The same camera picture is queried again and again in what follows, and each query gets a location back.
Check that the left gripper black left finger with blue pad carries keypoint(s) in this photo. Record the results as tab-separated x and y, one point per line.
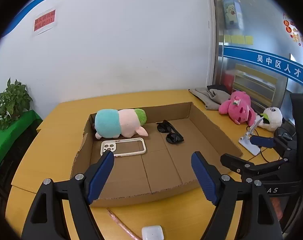
46	218

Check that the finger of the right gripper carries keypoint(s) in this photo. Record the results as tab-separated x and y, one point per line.
262	141
248	169

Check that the black sunglasses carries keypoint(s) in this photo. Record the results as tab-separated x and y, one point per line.
172	135

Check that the white earbuds case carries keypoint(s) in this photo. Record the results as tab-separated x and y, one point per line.
154	232

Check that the clear white phone case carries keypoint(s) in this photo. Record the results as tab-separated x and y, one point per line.
124	147

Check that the teal pink plush toy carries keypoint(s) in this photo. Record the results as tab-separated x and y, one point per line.
112	123

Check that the white panda plush toy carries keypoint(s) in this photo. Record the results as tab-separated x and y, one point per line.
272	119

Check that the pink toothbrush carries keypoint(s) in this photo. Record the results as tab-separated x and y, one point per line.
123	226

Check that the grey folded cloth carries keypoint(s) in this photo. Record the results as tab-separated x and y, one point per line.
212	98

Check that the open brown cardboard box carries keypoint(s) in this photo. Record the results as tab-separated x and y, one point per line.
165	169

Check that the green cloth covered stand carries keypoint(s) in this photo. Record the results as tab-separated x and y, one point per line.
9	135

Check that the green potted plant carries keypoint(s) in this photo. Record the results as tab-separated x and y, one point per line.
14	101

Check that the sheep cartoon poster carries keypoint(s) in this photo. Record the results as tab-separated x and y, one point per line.
233	14

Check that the red paper wall sign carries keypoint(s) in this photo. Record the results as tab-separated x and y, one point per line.
45	21

